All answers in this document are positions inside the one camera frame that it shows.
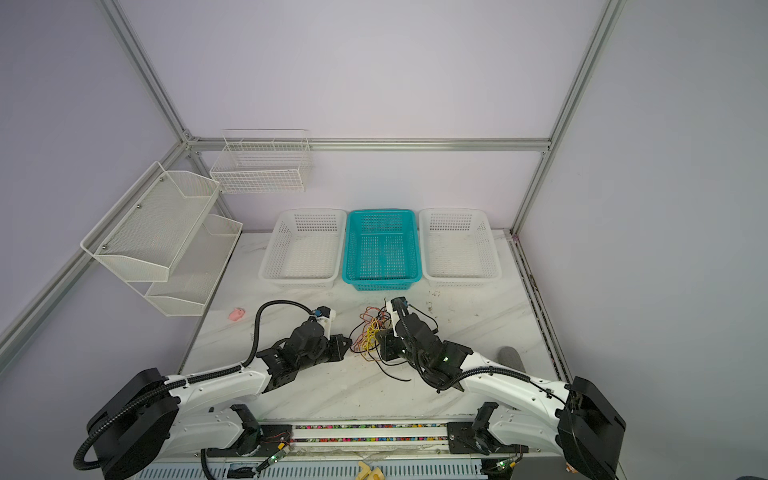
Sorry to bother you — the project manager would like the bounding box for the red cable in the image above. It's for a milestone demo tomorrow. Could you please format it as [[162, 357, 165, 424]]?
[[350, 307, 391, 355]]

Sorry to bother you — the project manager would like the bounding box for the small pink object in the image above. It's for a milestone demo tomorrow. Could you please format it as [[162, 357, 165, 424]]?
[[228, 308, 246, 322]]

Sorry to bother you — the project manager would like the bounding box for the left white plastic basket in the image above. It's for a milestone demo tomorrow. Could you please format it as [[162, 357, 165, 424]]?
[[259, 208, 347, 289]]

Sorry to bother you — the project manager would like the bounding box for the teal plastic basket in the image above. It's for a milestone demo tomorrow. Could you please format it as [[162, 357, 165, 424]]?
[[341, 209, 422, 291]]

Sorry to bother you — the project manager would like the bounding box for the white two-tier mesh shelf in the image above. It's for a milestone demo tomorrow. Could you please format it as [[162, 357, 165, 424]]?
[[80, 162, 242, 317]]

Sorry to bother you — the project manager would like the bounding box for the right white plastic basket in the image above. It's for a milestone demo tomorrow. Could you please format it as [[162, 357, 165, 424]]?
[[418, 208, 502, 288]]

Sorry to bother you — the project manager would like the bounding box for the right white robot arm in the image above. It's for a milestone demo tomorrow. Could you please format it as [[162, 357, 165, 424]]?
[[381, 297, 626, 479]]

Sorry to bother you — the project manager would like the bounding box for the white wire wall basket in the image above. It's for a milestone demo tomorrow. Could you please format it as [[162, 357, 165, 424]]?
[[210, 129, 313, 194]]

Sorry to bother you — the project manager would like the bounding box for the aluminium front rail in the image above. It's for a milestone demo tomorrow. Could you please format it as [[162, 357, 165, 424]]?
[[116, 415, 619, 466]]

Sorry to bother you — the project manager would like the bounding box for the yellow object at front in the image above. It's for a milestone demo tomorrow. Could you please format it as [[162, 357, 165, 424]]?
[[355, 461, 386, 480]]

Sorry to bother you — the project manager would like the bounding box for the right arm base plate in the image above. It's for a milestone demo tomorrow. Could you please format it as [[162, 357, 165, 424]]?
[[446, 422, 529, 456]]

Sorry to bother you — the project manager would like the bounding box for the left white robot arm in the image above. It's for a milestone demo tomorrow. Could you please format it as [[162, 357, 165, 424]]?
[[72, 299, 352, 479]]

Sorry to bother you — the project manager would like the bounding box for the long black cable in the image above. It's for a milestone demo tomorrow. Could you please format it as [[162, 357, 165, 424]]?
[[347, 302, 440, 383]]

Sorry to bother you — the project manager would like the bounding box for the white plastic basket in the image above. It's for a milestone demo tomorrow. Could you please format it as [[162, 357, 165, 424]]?
[[259, 208, 347, 289], [418, 208, 502, 288]]

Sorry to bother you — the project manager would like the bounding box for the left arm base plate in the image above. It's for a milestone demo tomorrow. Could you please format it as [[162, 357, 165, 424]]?
[[207, 424, 293, 458]]

